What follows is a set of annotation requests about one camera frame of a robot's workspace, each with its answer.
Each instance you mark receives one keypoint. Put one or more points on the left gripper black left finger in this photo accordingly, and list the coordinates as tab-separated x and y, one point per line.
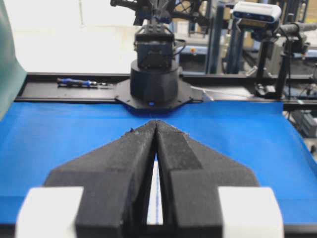
102	194

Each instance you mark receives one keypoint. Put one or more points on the white blue striped towel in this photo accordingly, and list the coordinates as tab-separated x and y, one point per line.
155	214

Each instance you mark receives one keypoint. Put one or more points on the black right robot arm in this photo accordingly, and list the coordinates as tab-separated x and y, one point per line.
154	80

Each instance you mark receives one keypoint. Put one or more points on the black camera stand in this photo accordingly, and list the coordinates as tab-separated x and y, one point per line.
279	48

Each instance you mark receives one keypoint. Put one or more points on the black table frame rail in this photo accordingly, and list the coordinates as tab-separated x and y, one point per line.
43	88

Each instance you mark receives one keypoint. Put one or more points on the blue handled screwdriver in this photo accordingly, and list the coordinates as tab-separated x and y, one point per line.
69	82

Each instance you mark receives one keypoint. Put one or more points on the white blue depth camera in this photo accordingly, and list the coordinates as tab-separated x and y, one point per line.
257	15

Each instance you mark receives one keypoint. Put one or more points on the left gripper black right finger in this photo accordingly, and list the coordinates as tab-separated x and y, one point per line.
209	195

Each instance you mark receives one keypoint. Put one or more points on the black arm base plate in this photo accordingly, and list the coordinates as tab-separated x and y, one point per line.
158	98

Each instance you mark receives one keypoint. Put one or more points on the blue table mat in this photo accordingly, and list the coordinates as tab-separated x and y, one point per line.
35	137

